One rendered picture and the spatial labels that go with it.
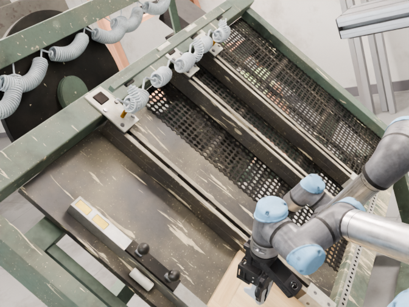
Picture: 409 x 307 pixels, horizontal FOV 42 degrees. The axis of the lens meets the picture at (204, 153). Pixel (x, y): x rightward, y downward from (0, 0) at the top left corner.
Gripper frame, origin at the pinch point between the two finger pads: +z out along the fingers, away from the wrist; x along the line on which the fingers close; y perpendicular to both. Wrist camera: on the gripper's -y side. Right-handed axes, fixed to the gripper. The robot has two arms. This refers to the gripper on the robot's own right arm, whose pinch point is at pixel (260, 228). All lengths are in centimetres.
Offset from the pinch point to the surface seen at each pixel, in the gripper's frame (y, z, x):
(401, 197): -134, 23, 73
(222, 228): 16.0, -2.0, -12.9
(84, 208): 50, -2, -53
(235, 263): 23.0, 0.4, -1.7
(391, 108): -376, 85, 81
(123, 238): 49, -2, -38
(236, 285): 30.5, 0.3, 2.5
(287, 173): -37.5, -1.8, -1.9
